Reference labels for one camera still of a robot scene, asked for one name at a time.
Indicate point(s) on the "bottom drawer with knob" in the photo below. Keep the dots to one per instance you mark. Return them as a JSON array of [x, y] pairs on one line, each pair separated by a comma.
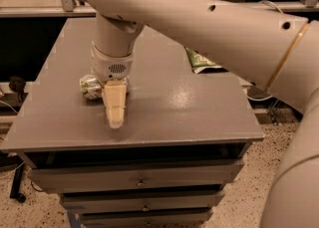
[[140, 218]]

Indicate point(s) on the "middle drawer with knob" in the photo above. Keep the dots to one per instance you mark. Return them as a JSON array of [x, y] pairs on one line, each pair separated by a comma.
[[143, 201]]

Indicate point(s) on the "grey drawer cabinet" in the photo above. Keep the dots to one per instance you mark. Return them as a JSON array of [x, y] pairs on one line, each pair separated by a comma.
[[172, 115]]

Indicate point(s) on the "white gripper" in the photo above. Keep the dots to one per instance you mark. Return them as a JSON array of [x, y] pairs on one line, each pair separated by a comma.
[[111, 67]]

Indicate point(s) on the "drawer with knob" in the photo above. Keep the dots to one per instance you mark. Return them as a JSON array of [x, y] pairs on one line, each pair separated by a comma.
[[143, 201], [140, 218], [140, 176]]

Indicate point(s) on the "black desk leg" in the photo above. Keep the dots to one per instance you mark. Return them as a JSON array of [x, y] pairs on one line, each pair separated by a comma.
[[15, 189]]

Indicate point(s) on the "top drawer with knob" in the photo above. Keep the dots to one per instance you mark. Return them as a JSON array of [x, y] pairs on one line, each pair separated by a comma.
[[140, 176]]

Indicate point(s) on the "green chip bag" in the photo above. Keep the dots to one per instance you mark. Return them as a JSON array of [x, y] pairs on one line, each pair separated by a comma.
[[198, 62]]

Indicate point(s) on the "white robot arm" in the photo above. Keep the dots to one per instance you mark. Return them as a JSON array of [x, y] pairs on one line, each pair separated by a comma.
[[276, 52]]

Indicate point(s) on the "7up soda can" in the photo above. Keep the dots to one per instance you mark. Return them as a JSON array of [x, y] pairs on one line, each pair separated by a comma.
[[90, 87]]

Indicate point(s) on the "black cable clump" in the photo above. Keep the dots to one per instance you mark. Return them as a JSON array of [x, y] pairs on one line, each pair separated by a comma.
[[17, 85]]

